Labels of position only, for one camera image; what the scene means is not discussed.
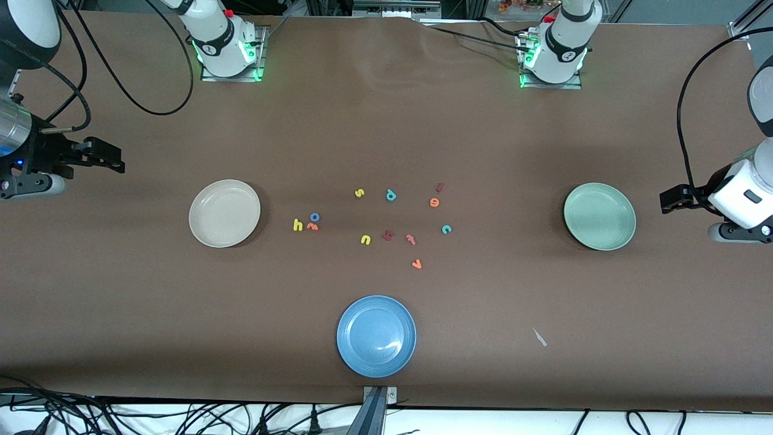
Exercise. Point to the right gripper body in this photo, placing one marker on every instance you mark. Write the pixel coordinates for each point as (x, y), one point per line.
(47, 151)

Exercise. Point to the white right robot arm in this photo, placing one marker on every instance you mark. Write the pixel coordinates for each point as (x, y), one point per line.
(217, 42)

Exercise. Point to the green plate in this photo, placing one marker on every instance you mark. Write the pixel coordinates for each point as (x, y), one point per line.
(599, 216)

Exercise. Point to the beige brown plate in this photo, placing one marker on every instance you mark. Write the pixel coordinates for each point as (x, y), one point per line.
(224, 213)

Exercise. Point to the white paper scrap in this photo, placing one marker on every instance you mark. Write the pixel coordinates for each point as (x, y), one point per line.
(539, 337)

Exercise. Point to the brown paper table cover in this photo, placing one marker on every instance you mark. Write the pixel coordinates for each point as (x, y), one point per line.
(483, 151)

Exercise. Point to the orange decorative objects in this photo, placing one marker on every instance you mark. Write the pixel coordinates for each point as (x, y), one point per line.
(519, 5)

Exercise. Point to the black power plug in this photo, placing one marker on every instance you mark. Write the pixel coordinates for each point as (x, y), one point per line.
(264, 426)
(313, 422)

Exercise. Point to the blue plate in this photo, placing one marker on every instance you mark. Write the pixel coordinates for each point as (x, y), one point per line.
(376, 336)

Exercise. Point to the grey power strip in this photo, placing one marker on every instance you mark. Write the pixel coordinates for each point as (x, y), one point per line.
(395, 9)

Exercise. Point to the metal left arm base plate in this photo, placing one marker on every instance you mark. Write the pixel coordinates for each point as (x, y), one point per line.
(570, 86)

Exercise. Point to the aluminium frame corner bracket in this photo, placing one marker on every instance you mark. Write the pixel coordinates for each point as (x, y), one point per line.
(738, 30)

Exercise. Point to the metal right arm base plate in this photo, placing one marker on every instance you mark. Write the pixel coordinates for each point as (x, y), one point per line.
(261, 51)

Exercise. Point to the grey metal camera mast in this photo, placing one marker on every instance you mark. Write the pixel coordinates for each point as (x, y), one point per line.
(375, 417)

